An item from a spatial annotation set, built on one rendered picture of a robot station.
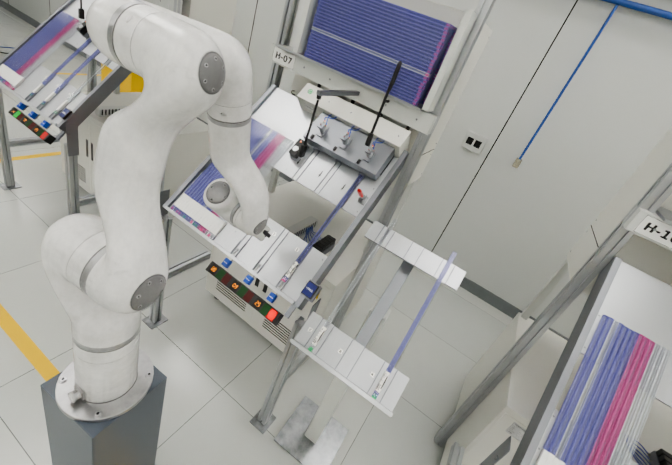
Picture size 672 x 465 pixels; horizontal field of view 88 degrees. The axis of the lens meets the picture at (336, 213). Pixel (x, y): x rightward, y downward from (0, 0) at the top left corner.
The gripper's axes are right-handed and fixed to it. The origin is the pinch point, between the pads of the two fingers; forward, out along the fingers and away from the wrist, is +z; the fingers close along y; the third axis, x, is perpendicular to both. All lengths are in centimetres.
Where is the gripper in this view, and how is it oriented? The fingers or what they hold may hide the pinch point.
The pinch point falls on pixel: (262, 232)
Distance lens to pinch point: 116.6
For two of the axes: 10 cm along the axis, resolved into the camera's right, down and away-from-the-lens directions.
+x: 5.7, -7.9, 2.2
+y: 8.1, 4.9, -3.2
